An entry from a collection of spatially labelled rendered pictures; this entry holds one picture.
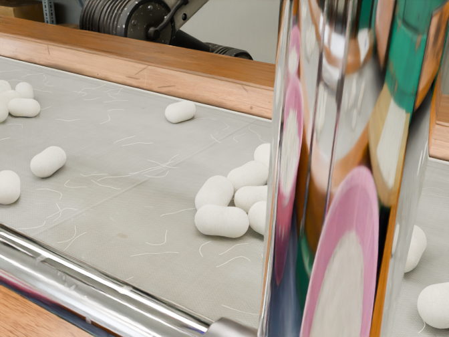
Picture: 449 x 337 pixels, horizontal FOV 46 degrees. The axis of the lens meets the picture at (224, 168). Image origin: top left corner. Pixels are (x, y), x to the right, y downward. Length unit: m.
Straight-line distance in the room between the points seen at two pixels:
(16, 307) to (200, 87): 0.37
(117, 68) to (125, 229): 0.33
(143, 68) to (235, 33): 2.16
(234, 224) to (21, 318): 0.14
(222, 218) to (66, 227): 0.10
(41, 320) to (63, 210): 0.14
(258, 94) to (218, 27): 2.29
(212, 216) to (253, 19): 2.42
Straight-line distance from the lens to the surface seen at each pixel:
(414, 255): 0.32
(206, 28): 2.87
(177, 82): 0.60
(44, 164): 0.41
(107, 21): 0.95
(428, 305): 0.28
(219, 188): 0.35
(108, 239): 0.34
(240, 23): 2.76
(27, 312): 0.26
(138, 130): 0.50
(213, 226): 0.33
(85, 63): 0.69
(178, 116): 0.51
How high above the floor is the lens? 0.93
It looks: 26 degrees down
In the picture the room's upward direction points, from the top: 1 degrees clockwise
